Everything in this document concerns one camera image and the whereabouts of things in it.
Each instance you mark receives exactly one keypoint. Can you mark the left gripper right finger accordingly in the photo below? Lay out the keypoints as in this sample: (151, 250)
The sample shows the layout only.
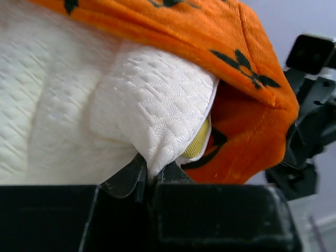
(187, 216)

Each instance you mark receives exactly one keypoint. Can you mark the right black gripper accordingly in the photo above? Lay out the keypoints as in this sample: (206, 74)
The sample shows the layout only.
(296, 176)

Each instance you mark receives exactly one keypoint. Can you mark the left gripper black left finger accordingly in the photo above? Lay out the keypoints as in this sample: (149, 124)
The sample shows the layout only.
(101, 217)

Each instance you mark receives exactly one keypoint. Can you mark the orange patterned pillowcase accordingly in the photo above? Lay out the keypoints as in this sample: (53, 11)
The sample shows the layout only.
(255, 105)

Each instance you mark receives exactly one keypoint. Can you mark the cream contoured pillow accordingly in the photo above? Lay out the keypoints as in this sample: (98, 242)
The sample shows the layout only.
(78, 104)

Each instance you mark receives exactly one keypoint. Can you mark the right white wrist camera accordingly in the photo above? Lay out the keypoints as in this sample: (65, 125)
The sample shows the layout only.
(311, 53)

